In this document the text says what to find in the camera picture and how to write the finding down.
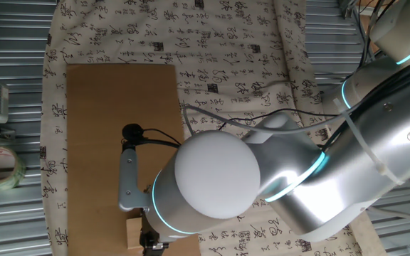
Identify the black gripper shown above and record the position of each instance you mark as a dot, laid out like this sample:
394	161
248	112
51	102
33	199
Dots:
148	245

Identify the light wooden block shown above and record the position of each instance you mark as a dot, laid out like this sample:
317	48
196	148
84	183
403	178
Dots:
133	234

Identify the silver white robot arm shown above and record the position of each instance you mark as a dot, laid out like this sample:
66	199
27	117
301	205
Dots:
297	160

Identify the brown cardboard sheet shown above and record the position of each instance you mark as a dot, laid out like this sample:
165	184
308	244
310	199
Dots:
102	124

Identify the cream calligraphy print cloth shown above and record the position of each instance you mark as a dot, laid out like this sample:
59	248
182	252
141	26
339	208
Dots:
226	53

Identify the white zip tie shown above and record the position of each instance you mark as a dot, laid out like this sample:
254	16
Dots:
383	170

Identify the silver camera bracket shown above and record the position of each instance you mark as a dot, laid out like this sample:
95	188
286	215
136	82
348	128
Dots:
128	177

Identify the round black camera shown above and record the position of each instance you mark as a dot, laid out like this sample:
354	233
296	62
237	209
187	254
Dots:
132	132

